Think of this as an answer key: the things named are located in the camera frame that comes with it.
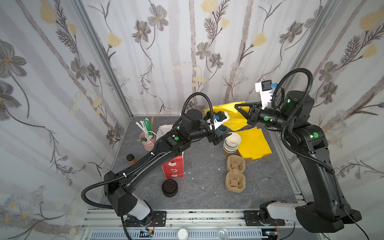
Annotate yellow paper napkins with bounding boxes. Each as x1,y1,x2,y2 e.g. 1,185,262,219
237,127,272,160

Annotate green straw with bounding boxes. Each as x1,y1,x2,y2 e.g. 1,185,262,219
142,119,153,137

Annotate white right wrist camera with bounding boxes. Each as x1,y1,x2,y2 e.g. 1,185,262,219
255,80,277,110

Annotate pink metal straw bucket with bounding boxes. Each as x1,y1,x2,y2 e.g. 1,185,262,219
140,133,157,151

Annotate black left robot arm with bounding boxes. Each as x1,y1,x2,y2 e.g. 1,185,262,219
81,93,230,221

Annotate single yellow paper napkin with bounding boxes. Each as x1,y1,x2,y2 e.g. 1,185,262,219
213,102,248,132

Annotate red white paper bag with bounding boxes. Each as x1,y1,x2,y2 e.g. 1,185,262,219
157,125,185,179

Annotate stack of pulp cup carriers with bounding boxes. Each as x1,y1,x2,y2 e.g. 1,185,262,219
225,155,246,193

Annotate stack of black cup lids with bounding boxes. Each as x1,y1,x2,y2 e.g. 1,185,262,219
162,179,179,198

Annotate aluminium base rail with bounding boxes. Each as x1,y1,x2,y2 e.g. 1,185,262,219
79,208,334,240

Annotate brown syrup bottle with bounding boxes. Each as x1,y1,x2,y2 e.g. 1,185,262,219
126,154,138,166

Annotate stack of paper cups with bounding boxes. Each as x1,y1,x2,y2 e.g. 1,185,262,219
223,132,242,157

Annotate small teal cup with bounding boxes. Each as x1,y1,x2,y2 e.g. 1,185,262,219
216,125,229,136

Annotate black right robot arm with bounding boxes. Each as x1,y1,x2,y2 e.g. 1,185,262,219
235,68,362,233

